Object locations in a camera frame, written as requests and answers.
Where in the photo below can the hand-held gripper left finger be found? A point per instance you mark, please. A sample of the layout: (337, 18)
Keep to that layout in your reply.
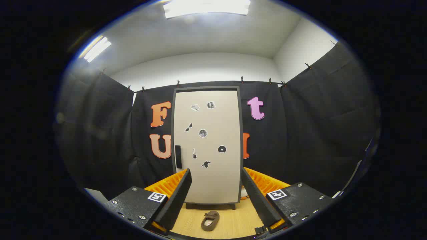
(176, 203)

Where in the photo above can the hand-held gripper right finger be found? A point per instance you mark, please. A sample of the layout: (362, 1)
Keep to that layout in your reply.
(258, 203)

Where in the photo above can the brown fuzzy shoe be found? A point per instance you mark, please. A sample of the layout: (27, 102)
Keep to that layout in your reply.
(210, 220)

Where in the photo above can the dark grey shoe cabinet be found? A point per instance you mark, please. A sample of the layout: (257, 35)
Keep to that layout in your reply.
(206, 88)

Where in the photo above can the black backdrop cloth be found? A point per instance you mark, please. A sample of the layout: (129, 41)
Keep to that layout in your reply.
(300, 140)

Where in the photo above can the row of black cloth clips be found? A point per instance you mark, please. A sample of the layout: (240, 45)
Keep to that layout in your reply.
(178, 83)

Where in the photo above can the narrow ceiling light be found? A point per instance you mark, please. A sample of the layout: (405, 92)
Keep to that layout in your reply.
(96, 49)

